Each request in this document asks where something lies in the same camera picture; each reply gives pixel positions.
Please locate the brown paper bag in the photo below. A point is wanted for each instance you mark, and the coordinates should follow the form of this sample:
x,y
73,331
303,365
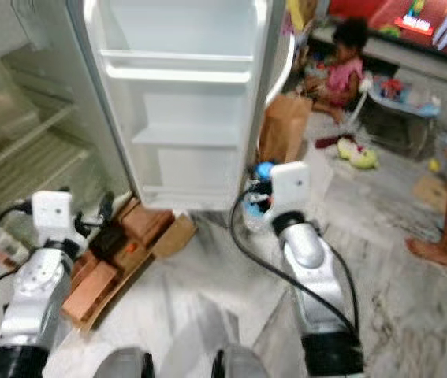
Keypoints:
x,y
284,126

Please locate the grey robot left leg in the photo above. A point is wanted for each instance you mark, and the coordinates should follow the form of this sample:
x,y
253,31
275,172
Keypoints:
x,y
121,364

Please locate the flat cardboard piece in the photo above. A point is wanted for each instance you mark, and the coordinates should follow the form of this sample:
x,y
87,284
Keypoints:
x,y
430,192

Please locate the stack of orange bricks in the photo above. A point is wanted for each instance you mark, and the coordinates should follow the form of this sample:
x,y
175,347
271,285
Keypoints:
x,y
97,279

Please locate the grey robot right leg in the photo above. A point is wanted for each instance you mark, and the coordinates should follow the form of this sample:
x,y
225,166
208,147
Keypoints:
x,y
243,362

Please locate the tan wooden block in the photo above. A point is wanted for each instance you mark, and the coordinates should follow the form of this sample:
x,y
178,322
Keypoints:
x,y
174,236

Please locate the grey fridge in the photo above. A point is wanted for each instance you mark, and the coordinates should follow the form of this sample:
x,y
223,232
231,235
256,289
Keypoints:
x,y
26,47

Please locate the white fridge door shelf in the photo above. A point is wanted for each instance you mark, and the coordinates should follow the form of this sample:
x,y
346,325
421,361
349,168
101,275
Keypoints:
x,y
191,197
188,136
176,66

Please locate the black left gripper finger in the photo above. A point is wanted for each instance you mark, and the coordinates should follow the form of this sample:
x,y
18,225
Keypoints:
x,y
106,208

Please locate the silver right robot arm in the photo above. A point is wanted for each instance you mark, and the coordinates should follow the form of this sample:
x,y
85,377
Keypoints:
x,y
314,283

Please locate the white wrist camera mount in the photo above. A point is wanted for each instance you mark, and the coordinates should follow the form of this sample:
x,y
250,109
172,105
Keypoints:
x,y
56,216
290,187

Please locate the grey television cabinet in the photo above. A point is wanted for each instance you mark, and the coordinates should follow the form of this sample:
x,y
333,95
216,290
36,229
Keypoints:
x,y
444,79

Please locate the dark red brush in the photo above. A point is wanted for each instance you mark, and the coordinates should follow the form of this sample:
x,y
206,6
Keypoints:
x,y
331,142

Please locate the small table with toys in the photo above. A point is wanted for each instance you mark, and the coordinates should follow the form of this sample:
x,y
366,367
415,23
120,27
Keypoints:
x,y
400,102

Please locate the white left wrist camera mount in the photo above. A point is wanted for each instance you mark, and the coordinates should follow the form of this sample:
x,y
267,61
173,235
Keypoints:
x,y
56,216

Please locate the grey robot leg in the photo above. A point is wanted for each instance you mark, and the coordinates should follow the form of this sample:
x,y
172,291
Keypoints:
x,y
121,364
243,362

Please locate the clear bottle with blue cap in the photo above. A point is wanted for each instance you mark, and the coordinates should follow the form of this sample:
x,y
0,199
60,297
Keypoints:
x,y
264,169

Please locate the yellow green plush toy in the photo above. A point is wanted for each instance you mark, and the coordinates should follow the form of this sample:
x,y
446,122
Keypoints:
x,y
361,155

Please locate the television with red picture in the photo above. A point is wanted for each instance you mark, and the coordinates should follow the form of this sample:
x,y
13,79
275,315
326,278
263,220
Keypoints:
x,y
396,16

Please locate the white open fridge door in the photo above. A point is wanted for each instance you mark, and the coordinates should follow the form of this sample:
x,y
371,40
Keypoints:
x,y
188,102

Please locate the small yellow ball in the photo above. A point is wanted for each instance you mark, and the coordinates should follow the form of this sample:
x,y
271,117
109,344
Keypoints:
x,y
433,164

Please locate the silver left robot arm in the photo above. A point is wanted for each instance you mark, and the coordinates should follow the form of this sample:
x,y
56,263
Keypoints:
x,y
35,303

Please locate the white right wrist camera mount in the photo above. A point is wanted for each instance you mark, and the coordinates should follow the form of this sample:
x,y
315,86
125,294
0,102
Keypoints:
x,y
290,187

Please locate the child in pink shirt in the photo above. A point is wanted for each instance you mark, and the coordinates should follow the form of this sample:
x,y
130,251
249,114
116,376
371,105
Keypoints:
x,y
343,75

